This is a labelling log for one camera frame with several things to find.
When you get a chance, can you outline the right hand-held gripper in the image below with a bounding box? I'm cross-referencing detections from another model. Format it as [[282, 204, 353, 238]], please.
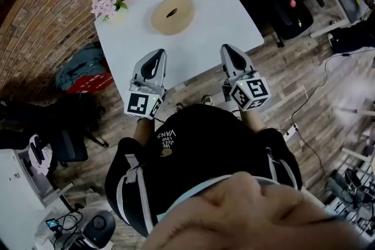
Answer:
[[220, 44, 271, 112]]

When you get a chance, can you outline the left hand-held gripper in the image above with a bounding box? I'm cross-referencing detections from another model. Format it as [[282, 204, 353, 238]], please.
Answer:
[[124, 49, 168, 121]]

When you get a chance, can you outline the round wooden box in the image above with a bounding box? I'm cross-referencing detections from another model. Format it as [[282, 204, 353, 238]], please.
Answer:
[[151, 10, 196, 36]]

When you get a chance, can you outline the person's right forearm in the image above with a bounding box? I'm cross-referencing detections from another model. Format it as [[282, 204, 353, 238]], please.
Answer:
[[242, 109, 266, 134]]

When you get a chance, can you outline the person's left forearm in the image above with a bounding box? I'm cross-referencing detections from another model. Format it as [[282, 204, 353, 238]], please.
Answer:
[[133, 118, 156, 148]]

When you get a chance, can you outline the pale yellow vase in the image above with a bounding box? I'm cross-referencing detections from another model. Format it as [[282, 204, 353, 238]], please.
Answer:
[[108, 8, 129, 25]]

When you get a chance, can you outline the black office chair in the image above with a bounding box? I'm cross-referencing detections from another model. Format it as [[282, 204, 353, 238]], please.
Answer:
[[262, 0, 326, 49], [0, 93, 110, 168]]

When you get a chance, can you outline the red bag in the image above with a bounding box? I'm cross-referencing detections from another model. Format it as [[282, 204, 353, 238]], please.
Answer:
[[66, 72, 114, 95]]

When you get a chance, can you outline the pink flower bouquet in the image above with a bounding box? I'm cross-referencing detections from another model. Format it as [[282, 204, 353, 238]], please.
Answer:
[[90, 0, 128, 22]]

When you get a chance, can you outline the grey-blue jacket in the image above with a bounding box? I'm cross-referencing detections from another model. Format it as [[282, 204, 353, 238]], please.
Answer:
[[55, 44, 108, 92]]

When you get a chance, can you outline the white power strip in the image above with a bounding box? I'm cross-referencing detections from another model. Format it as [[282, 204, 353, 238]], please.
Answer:
[[283, 122, 300, 143]]

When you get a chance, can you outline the person's black shirt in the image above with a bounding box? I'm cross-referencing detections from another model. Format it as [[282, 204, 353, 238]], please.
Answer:
[[104, 103, 303, 238]]

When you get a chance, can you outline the black bag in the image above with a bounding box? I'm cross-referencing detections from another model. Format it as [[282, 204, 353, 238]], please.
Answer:
[[330, 19, 375, 54]]

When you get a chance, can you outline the person's chin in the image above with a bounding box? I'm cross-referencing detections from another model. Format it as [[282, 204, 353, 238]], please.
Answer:
[[142, 171, 375, 250]]

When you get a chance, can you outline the round black and white appliance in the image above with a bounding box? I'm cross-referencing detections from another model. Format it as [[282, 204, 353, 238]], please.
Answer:
[[76, 210, 117, 250]]

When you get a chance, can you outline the white cabinet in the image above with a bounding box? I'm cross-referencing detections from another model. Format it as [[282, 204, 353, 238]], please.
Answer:
[[0, 148, 74, 250]]

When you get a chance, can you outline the white metal rack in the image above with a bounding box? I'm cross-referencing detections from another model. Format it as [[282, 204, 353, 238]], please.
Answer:
[[324, 125, 375, 241]]

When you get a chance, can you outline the small device with screen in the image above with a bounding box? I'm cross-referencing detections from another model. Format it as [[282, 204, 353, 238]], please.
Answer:
[[45, 217, 62, 231]]

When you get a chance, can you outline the black floor cable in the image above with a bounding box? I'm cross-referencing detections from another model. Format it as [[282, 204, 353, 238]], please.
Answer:
[[291, 47, 375, 182]]

